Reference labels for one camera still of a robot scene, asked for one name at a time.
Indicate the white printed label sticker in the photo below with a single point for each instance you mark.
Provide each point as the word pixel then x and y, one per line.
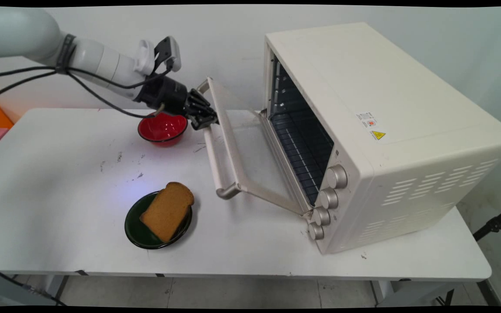
pixel 366 120

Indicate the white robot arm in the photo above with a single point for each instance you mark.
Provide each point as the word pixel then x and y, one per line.
pixel 24 34

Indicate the cream toaster oven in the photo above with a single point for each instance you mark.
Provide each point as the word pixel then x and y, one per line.
pixel 407 130

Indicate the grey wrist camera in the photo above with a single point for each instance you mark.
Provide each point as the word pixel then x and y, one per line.
pixel 173 50

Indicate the dark green plate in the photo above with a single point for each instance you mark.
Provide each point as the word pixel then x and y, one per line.
pixel 136 230

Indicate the black tripod stand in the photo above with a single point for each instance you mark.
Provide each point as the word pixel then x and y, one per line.
pixel 494 224

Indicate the metal oven rack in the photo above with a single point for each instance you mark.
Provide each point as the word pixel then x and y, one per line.
pixel 302 152

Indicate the brown bread slice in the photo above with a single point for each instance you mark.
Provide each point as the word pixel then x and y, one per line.
pixel 168 211

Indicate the white table leg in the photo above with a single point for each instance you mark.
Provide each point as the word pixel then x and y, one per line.
pixel 389 293
pixel 55 287

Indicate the red bowl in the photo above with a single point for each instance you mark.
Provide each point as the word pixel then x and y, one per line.
pixel 163 130

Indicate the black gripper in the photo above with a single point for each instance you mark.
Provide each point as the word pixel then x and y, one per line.
pixel 165 95

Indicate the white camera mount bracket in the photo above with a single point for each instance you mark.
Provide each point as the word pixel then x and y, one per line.
pixel 145 56

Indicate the silver oven knob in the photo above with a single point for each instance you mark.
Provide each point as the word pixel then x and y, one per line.
pixel 316 231
pixel 337 177
pixel 329 198
pixel 322 216

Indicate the yellow warning sticker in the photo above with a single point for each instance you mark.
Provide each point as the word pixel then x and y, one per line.
pixel 378 135

